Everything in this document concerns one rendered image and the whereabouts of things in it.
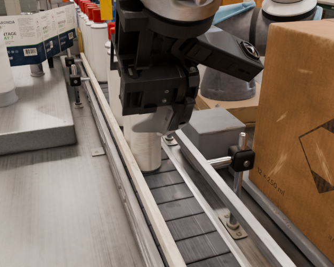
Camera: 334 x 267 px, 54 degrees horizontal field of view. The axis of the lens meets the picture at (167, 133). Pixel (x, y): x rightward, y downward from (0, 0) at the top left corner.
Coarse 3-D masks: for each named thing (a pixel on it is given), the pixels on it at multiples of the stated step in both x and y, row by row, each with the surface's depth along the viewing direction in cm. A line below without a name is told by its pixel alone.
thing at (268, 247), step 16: (192, 144) 48; (192, 160) 46; (208, 176) 41; (224, 192) 38; (240, 208) 35; (240, 224) 35; (256, 224) 33; (256, 240) 32; (272, 240) 31; (272, 256) 30
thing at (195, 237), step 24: (96, 96) 88; (168, 168) 57; (168, 192) 51; (144, 216) 50; (168, 216) 46; (192, 216) 46; (192, 240) 42; (216, 240) 42; (168, 264) 39; (192, 264) 39; (216, 264) 39
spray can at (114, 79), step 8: (112, 32) 63; (112, 72) 66; (112, 80) 66; (112, 88) 67; (112, 96) 68; (112, 104) 69; (120, 104) 68; (112, 112) 71; (120, 112) 69; (120, 120) 70
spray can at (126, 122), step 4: (124, 116) 58; (128, 116) 57; (124, 120) 59; (128, 120) 58; (124, 124) 59; (128, 124) 58; (124, 128) 60; (128, 128) 59; (124, 132) 60; (128, 132) 59; (124, 136) 61; (128, 136) 59; (128, 140) 60; (128, 144) 60
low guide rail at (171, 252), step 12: (84, 60) 107; (96, 84) 86; (108, 108) 72; (108, 120) 69; (120, 132) 61; (120, 144) 58; (132, 156) 54; (132, 168) 50; (144, 180) 48; (144, 192) 45; (144, 204) 45; (156, 204) 43; (156, 216) 41; (156, 228) 40; (168, 240) 37; (168, 252) 36; (180, 264) 34
